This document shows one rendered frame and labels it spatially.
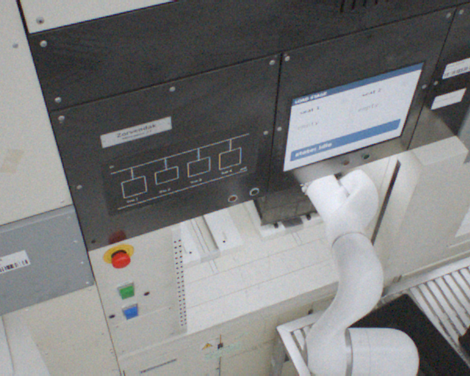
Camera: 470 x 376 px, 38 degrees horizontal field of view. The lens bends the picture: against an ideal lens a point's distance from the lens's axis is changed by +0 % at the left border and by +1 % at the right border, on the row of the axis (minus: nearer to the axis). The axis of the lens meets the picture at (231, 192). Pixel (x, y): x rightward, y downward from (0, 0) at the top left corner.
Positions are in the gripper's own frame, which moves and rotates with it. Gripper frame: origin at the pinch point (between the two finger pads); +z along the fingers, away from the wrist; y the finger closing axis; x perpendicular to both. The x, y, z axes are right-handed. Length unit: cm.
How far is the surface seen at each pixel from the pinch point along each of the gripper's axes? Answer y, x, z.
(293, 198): -2.9, -13.5, -10.8
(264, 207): -11.4, -14.6, -10.0
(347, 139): -4.5, 32.3, -30.4
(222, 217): -19.5, -28.8, 0.5
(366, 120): -1.0, 36.8, -30.4
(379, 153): 5.1, 23.6, -30.4
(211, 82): -35, 59, -30
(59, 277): -69, 17, -31
